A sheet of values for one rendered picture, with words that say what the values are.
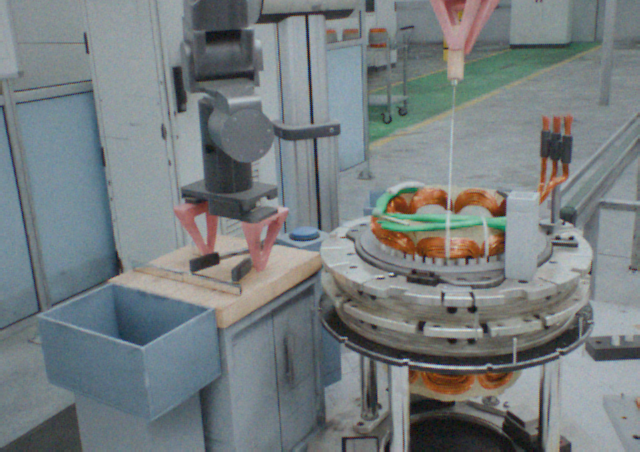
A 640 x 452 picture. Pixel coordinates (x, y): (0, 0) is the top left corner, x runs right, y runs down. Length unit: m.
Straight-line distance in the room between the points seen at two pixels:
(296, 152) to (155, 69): 1.78
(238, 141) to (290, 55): 0.52
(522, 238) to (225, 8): 0.39
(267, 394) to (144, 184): 2.31
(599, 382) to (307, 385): 0.49
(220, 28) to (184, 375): 0.37
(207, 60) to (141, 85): 2.27
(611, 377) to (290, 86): 0.71
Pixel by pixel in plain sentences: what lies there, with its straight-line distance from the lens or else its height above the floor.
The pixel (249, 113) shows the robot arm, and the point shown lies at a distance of 0.73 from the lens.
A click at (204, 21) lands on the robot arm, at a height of 1.37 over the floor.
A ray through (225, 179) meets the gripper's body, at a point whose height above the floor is 1.20.
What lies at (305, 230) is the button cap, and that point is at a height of 1.04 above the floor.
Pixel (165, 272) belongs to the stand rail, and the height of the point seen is 1.07.
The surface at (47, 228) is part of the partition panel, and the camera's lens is 3.28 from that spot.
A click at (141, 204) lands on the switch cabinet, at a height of 0.55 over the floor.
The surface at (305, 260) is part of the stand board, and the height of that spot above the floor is 1.07.
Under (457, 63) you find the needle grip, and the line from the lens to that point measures 0.83.
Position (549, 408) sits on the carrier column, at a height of 0.92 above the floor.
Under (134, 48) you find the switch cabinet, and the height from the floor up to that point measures 1.22.
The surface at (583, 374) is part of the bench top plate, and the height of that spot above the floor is 0.78.
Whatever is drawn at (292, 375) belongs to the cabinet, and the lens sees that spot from 0.95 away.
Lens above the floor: 1.39
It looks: 17 degrees down
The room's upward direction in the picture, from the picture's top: 3 degrees counter-clockwise
